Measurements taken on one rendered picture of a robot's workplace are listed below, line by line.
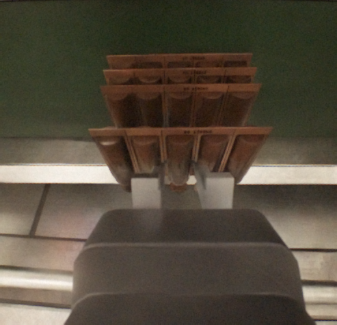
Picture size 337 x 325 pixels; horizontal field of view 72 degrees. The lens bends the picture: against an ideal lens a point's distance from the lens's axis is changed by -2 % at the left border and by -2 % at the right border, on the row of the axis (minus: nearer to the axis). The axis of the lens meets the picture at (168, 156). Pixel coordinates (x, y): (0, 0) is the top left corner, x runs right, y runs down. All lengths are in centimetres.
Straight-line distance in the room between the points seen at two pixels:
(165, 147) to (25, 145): 20
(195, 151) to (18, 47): 15
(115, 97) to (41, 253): 25
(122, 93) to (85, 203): 22
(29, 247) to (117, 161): 24
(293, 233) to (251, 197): 7
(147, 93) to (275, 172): 17
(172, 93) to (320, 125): 19
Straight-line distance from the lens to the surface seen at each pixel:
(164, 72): 17
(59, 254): 35
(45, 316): 22
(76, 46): 20
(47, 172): 29
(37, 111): 27
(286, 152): 30
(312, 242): 37
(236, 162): 16
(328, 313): 23
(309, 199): 39
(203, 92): 16
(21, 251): 37
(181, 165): 16
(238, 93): 17
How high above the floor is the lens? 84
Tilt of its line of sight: 31 degrees down
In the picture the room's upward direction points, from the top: 177 degrees counter-clockwise
